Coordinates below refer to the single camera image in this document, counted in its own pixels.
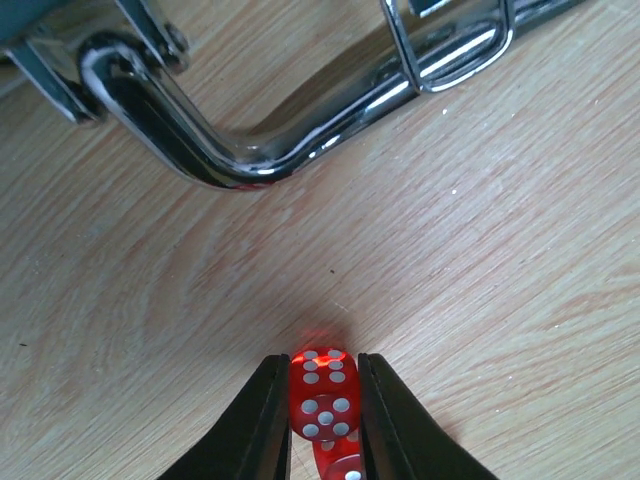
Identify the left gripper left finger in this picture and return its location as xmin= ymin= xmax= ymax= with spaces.
xmin=160 ymin=354 xmax=292 ymax=480

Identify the red die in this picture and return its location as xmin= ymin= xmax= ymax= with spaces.
xmin=289 ymin=346 xmax=361 ymax=442
xmin=312 ymin=431 xmax=366 ymax=480

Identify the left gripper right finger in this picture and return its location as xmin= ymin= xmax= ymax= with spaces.
xmin=358 ymin=353 xmax=496 ymax=480

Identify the aluminium poker case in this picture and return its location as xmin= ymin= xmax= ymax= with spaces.
xmin=1 ymin=1 xmax=573 ymax=190

